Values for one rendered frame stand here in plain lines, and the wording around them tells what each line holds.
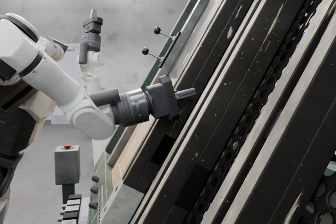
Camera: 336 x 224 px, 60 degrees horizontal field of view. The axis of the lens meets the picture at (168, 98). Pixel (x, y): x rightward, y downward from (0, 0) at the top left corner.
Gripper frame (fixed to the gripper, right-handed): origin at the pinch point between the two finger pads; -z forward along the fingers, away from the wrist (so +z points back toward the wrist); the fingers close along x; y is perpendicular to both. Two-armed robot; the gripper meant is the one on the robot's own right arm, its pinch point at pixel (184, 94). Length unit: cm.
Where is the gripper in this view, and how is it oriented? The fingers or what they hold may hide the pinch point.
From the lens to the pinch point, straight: 77.7
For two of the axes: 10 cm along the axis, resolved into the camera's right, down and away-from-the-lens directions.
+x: -2.3, -9.6, -1.3
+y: -2.2, -0.8, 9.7
